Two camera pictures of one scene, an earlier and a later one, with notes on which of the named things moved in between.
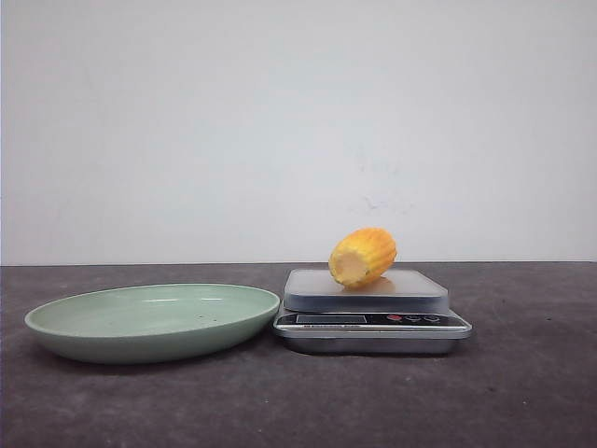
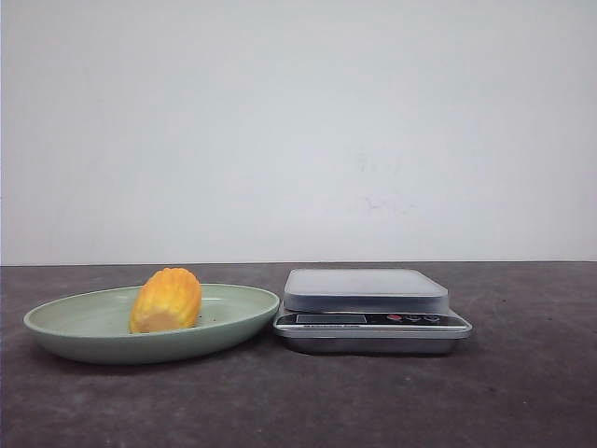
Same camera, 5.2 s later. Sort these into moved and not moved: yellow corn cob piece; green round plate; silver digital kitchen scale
Moved: yellow corn cob piece
Not moved: silver digital kitchen scale; green round plate
